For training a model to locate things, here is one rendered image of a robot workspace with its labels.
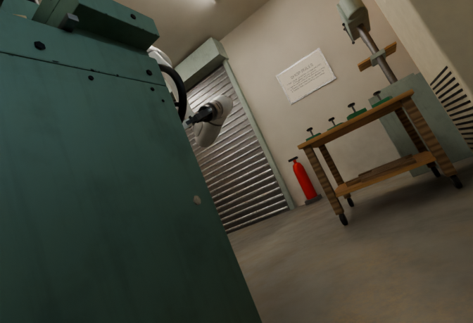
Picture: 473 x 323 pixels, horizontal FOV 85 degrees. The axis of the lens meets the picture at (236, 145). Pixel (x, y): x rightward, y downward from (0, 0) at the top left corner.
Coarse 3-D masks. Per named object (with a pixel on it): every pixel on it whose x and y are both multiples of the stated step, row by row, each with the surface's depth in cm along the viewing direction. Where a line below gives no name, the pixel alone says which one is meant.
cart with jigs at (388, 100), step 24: (408, 96) 133; (360, 120) 149; (408, 120) 173; (312, 144) 163; (432, 144) 128; (336, 168) 198; (384, 168) 153; (408, 168) 134; (432, 168) 167; (336, 192) 157
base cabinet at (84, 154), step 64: (0, 64) 39; (0, 128) 35; (64, 128) 42; (128, 128) 52; (0, 192) 32; (64, 192) 37; (128, 192) 45; (192, 192) 58; (0, 256) 29; (64, 256) 34; (128, 256) 40; (192, 256) 50; (0, 320) 27; (64, 320) 31; (128, 320) 36; (192, 320) 44; (256, 320) 55
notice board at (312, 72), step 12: (300, 60) 338; (312, 60) 331; (324, 60) 323; (288, 72) 346; (300, 72) 338; (312, 72) 331; (324, 72) 323; (288, 84) 346; (300, 84) 338; (312, 84) 331; (324, 84) 324; (288, 96) 346; (300, 96) 339
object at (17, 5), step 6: (6, 0) 65; (12, 0) 66; (18, 0) 67; (24, 0) 69; (6, 6) 64; (12, 6) 65; (18, 6) 67; (24, 6) 68; (30, 6) 69; (36, 6) 71; (12, 12) 64; (18, 12) 66; (24, 12) 67; (30, 12) 68; (30, 18) 68
